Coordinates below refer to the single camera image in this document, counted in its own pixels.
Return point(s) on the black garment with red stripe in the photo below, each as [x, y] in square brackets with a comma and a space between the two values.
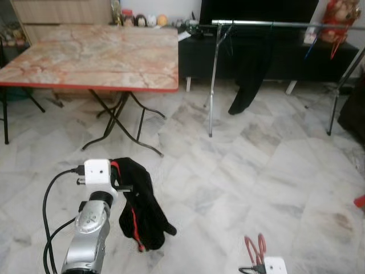
[142, 200]

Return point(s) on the red plastic hanger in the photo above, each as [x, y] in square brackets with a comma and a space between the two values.
[337, 48]
[262, 245]

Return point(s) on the blue plastic hanger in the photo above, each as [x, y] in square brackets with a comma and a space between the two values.
[311, 50]

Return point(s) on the marble top folding table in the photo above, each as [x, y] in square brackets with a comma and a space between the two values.
[85, 57]

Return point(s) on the green bag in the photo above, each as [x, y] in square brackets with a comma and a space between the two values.
[14, 94]

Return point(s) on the white paper stack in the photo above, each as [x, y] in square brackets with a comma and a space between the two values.
[183, 35]

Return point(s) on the white round doll head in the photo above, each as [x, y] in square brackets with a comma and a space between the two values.
[151, 20]

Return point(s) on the orange round doll head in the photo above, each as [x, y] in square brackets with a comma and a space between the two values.
[162, 20]

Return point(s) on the gold figurine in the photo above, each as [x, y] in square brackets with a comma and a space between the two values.
[116, 11]

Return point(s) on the black shirt with small logo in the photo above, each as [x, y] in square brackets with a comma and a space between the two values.
[251, 68]

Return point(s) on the light wooden cabinet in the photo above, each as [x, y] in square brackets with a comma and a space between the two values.
[57, 11]

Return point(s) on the red laughing Buddha statue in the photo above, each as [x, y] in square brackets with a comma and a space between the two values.
[333, 20]

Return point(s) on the black TV console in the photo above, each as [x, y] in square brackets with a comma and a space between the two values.
[285, 60]

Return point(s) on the white pink tissue box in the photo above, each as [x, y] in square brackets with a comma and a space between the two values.
[309, 35]

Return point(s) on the black flat TV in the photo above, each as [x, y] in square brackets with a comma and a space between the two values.
[256, 10]

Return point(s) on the silver clothes rack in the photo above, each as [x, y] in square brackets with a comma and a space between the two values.
[296, 25]

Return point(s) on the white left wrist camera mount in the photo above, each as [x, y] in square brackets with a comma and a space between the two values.
[97, 171]

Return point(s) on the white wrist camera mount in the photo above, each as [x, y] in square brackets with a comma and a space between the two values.
[97, 171]
[275, 266]

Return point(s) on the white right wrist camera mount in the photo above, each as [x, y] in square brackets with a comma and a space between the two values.
[275, 266]

